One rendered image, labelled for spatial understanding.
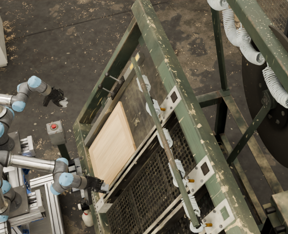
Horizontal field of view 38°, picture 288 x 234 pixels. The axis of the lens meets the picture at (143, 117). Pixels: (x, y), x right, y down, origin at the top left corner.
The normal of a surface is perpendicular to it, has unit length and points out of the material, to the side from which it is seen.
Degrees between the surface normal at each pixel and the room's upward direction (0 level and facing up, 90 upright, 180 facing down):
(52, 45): 0
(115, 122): 57
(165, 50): 33
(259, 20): 0
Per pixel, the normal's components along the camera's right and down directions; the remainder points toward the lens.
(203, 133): 0.46, -0.66
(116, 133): -0.84, -0.11
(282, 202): -0.07, -0.61
